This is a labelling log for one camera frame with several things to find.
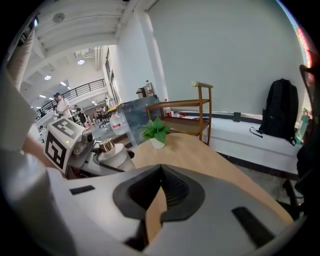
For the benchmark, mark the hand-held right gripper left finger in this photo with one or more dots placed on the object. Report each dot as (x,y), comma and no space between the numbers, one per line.
(100,205)

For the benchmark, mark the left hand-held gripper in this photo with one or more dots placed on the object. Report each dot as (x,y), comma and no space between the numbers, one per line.
(57,145)

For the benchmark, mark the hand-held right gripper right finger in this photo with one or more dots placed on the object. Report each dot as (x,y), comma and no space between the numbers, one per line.
(220,220)

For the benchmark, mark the bottle with gold cap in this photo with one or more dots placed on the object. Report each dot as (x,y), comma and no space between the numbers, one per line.
(113,156)

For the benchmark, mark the person's left forearm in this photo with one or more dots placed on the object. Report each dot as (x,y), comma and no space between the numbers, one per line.
(37,152)

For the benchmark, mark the clear jug red label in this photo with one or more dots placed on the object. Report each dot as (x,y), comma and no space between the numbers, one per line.
(118,125)

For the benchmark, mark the green plant white pot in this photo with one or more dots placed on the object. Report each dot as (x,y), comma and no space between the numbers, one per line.
(156,132)

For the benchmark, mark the brown cardboard box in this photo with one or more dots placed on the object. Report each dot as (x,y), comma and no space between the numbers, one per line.
(140,93)

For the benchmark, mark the red-capped clear bottle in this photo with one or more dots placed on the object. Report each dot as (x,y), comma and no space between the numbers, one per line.
(149,88)

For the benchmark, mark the tall side window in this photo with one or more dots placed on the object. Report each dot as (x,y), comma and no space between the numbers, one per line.
(112,82)

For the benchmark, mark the wooden cart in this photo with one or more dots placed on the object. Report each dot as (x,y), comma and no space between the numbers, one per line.
(175,103)

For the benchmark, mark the white window ledge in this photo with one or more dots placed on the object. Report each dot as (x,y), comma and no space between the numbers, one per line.
(237,140)

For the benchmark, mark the black balcony railing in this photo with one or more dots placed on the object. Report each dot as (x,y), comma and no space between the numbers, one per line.
(95,83)

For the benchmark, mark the small black box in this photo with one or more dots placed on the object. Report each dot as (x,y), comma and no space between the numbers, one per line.
(236,117)

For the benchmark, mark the black office chair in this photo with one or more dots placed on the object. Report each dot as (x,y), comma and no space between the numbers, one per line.
(307,160)

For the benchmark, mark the round ceiling downlight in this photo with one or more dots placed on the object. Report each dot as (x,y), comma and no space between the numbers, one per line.
(47,77)
(80,61)

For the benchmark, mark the green bottle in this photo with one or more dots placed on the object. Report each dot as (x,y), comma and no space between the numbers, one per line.
(301,130)

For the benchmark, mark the black backpack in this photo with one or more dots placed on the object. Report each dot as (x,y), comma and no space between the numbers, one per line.
(280,110)

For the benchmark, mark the person's cream T-shirt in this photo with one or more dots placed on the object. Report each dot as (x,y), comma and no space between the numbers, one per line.
(20,62)

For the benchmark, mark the wide gray roller blind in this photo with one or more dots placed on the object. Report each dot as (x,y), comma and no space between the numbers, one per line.
(225,50)

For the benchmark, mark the round smoke detector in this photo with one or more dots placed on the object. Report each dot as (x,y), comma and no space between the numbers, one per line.
(59,17)

